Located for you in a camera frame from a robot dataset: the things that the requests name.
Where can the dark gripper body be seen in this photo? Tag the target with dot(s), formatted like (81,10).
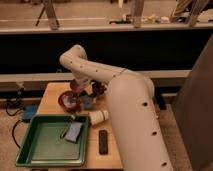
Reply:
(93,89)

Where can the blue grey sponge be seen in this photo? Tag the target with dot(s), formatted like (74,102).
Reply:
(74,131)

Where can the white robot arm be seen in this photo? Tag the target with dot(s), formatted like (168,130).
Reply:
(129,101)

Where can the black remote control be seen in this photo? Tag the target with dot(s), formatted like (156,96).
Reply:
(103,142)

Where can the blue power box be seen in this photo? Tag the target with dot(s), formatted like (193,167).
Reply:
(29,112)

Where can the blue grey cup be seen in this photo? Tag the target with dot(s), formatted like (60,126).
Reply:
(88,102)

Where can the metal spoon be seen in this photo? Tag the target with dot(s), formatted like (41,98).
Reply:
(72,119)

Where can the green plastic tray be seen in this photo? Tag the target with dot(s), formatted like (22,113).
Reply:
(42,146)

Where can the white paper cup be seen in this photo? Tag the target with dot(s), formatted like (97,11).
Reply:
(98,116)

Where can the wooden table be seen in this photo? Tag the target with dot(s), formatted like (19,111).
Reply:
(94,161)

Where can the red bowl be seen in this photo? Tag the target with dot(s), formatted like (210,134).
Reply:
(69,101)

